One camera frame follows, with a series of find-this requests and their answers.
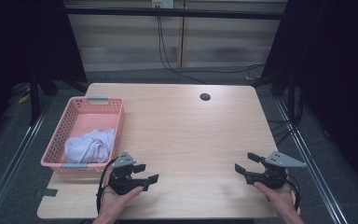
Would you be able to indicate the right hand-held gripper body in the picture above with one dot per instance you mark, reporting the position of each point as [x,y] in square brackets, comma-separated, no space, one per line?
[270,177]

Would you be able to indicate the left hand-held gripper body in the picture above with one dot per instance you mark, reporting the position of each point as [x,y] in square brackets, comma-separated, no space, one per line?
[121,182]

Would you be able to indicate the white cat print garment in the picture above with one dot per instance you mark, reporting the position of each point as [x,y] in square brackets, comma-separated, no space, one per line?
[88,147]

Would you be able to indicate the pink plastic basket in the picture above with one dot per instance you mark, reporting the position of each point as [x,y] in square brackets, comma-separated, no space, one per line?
[90,123]

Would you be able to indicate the person's left hand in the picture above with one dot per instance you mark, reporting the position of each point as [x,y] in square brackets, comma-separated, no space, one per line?
[115,200]

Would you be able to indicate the person's right hand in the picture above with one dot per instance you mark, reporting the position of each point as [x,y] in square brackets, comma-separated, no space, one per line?
[276,197]

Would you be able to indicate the black tape strip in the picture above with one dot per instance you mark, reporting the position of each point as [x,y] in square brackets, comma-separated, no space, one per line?
[49,192]

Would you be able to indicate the black stand leg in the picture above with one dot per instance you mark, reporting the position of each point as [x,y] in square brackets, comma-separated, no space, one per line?
[34,99]

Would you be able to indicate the black curtain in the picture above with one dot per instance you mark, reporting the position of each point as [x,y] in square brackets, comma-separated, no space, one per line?
[335,68]
[21,40]

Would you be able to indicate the yellow floor item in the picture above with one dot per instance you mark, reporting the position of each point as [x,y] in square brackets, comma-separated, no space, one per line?
[23,98]

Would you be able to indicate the metal floor rail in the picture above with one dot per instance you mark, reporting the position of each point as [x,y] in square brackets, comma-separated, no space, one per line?
[310,161]
[9,168]

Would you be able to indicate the black horizontal frame bar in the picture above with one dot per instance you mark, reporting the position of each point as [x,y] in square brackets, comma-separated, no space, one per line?
[174,13]

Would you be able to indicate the white wall socket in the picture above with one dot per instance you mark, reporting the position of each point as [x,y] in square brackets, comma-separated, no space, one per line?
[162,3]

